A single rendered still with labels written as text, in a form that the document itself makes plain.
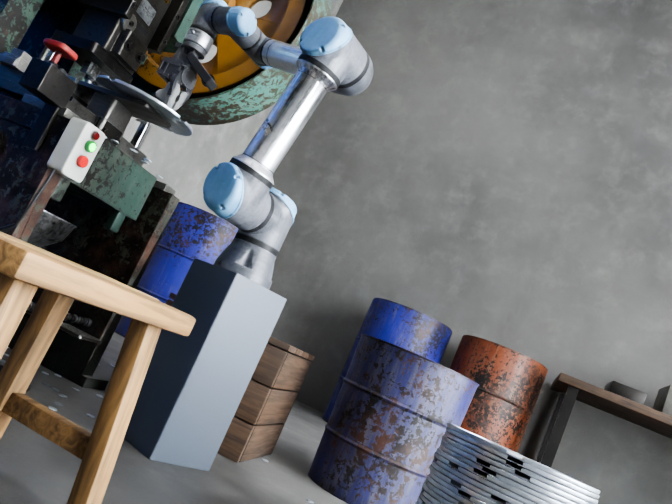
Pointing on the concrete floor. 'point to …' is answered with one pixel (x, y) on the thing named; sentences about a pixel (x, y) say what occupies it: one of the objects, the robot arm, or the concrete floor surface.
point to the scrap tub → (388, 424)
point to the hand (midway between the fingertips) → (169, 111)
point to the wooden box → (266, 402)
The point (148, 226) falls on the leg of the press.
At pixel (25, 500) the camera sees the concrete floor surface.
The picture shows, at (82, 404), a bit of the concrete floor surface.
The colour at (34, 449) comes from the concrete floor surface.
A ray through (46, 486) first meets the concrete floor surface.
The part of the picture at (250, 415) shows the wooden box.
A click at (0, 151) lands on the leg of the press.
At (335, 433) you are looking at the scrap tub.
